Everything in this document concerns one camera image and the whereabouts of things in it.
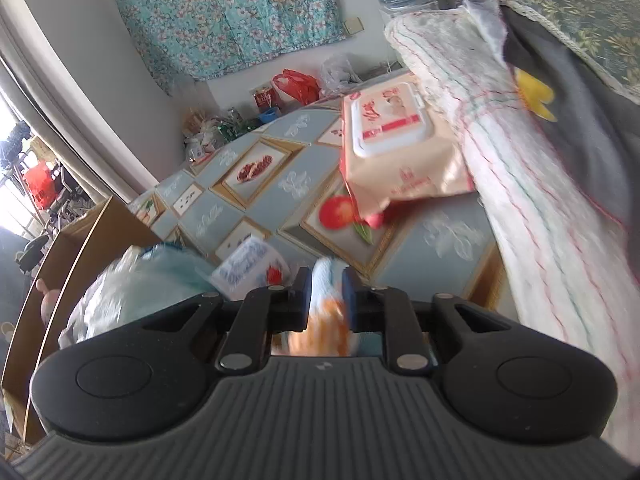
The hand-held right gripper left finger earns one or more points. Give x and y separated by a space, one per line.
301 305

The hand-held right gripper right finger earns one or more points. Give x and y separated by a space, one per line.
350 305

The orange striped soft cloth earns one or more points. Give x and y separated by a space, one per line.
325 330

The white blue-print tissue packet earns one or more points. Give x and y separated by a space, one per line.
245 265

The brown cardboard box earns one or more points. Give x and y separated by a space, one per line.
80 240

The pink plush doll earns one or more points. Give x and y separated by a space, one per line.
49 302

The fruit print tablecloth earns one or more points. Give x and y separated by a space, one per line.
440 240

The pink wet wipes pack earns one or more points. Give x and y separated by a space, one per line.
400 180

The white plastic bag green print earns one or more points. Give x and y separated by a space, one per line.
130 290

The blue bowl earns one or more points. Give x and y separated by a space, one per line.
269 114

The white quilted blanket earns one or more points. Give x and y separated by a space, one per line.
525 200

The red food packet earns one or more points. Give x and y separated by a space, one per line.
261 97

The red plastic bag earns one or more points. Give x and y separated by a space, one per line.
297 87

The clear plastic bag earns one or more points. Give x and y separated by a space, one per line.
339 72

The red shopping bag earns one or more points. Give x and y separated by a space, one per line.
40 185

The grey cloth yellow patch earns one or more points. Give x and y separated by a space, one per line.
575 125

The cream curtain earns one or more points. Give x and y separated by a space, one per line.
60 120

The green floral pillow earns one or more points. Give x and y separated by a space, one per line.
585 25

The wall socket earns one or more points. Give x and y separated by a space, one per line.
354 27

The teal floral wall cloth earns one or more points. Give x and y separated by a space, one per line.
220 15

